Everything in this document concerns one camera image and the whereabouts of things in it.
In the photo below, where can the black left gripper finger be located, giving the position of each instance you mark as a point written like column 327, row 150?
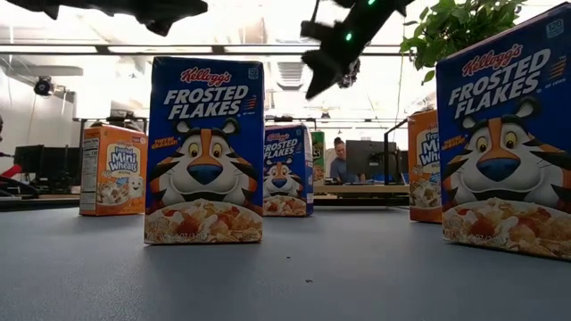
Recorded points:
column 169, row 15

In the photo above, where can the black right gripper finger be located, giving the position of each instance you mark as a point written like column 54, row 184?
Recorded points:
column 323, row 71

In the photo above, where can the green Apple Jacks cereal box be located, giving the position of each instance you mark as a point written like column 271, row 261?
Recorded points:
column 318, row 156

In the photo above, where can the blue Frosted Flakes cereal box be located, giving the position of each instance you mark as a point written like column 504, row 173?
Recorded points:
column 504, row 156
column 205, row 147
column 285, row 178

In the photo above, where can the orange Mini-Wheats cereal box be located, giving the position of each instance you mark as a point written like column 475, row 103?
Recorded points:
column 424, row 178
column 113, row 178

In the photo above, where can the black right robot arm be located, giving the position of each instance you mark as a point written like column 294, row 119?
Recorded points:
column 379, row 9

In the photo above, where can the black monitor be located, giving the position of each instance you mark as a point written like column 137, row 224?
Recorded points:
column 372, row 160
column 49, row 162

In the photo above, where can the person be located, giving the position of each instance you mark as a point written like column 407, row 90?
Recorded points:
column 341, row 171

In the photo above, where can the green leafy plant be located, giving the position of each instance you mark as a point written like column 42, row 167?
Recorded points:
column 450, row 27

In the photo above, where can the red angled bar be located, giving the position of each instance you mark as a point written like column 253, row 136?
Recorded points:
column 11, row 170

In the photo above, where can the black curved tube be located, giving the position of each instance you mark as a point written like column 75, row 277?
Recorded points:
column 24, row 186

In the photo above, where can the blue table mat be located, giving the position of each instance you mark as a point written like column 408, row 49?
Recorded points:
column 312, row 285

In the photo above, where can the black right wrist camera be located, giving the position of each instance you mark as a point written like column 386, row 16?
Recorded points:
column 311, row 30

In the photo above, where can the black metal background frame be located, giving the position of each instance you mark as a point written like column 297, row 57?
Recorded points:
column 118, row 117

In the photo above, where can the wooden shelf black metal frame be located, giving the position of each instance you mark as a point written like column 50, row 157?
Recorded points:
column 361, row 189

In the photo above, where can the black metal table frame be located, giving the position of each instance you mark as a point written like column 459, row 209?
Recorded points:
column 40, row 203

